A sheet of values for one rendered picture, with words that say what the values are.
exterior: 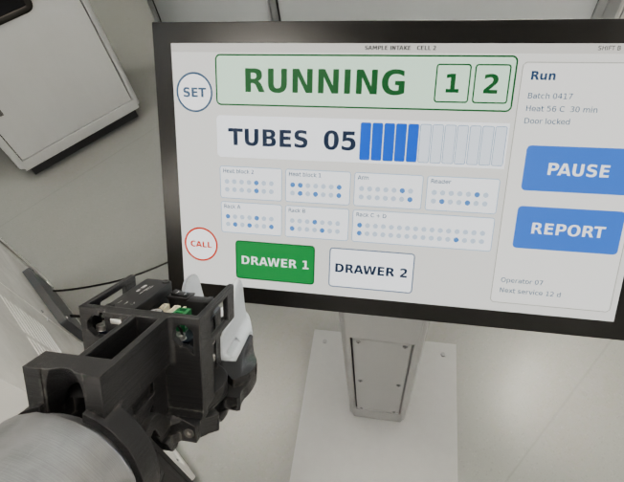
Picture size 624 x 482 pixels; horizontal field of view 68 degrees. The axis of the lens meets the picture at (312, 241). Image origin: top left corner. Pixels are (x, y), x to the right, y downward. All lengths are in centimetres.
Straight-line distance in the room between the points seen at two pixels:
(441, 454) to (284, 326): 62
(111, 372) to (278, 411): 131
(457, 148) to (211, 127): 26
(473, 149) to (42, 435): 42
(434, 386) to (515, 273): 99
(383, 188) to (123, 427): 36
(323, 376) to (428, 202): 106
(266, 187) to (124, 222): 158
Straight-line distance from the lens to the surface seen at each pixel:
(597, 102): 52
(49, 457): 21
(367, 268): 52
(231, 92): 52
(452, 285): 53
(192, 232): 56
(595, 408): 164
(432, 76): 49
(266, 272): 54
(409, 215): 50
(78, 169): 240
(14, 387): 76
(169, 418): 29
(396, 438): 144
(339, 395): 147
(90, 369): 22
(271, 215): 52
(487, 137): 50
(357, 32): 50
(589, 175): 53
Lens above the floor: 145
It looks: 55 degrees down
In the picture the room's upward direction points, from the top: 10 degrees counter-clockwise
